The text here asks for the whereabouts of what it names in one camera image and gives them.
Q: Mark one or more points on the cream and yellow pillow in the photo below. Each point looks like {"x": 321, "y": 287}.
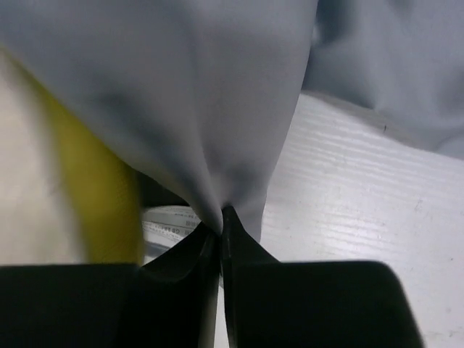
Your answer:
{"x": 101, "y": 188}

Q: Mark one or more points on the white printed care label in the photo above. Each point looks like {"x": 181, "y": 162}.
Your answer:
{"x": 164, "y": 227}

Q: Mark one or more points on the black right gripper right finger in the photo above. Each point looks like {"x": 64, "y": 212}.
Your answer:
{"x": 269, "y": 303}

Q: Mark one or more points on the grey fabric pillowcase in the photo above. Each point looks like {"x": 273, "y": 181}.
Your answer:
{"x": 199, "y": 95}

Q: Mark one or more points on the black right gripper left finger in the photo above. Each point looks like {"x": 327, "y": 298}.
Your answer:
{"x": 169, "y": 302}

